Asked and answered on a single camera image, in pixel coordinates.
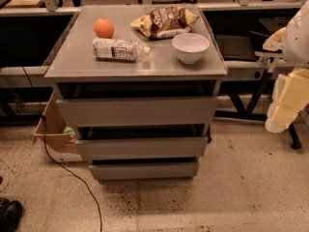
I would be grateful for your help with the grey drawer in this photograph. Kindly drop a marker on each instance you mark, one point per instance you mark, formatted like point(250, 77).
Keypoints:
point(158, 170)
point(141, 148)
point(138, 112)

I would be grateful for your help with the grey middle drawer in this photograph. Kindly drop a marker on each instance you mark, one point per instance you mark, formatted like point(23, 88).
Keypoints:
point(141, 148)

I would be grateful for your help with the grey drawer cabinet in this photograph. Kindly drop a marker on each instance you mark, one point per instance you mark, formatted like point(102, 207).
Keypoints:
point(76, 74)

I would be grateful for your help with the orange fruit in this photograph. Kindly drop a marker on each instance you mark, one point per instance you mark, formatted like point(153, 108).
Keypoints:
point(104, 28)

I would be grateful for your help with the grey top drawer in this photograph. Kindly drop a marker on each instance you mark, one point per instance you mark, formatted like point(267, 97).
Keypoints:
point(138, 112)

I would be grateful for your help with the white ceramic bowl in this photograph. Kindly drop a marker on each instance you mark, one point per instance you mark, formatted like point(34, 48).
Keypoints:
point(189, 48)

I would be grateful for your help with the brown chip bag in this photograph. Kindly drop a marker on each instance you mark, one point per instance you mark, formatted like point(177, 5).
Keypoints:
point(165, 22)

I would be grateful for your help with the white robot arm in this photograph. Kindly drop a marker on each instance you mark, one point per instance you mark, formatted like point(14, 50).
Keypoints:
point(293, 40)

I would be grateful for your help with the cardboard box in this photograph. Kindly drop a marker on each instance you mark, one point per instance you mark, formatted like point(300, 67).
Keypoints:
point(56, 134)

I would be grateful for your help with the grey bottom drawer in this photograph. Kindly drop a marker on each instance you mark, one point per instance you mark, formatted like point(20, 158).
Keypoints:
point(158, 170)

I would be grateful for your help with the black shoe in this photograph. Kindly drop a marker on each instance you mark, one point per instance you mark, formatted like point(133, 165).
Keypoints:
point(10, 216)
point(3, 203)

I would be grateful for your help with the clear plastic water bottle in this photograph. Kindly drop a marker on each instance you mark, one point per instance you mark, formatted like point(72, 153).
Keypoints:
point(118, 49)

